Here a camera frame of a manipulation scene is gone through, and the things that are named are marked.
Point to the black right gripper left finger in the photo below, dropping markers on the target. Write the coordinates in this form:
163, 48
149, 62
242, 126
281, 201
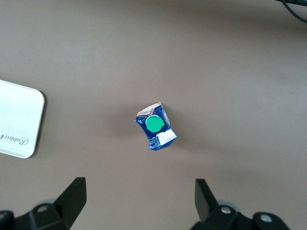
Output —
60, 210

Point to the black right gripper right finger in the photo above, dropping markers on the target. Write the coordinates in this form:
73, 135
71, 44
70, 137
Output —
216, 215

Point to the blue white milk carton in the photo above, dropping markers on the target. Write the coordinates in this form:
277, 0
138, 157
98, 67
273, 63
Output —
153, 123

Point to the white rabbit print tray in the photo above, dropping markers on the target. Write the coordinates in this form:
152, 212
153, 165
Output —
19, 115

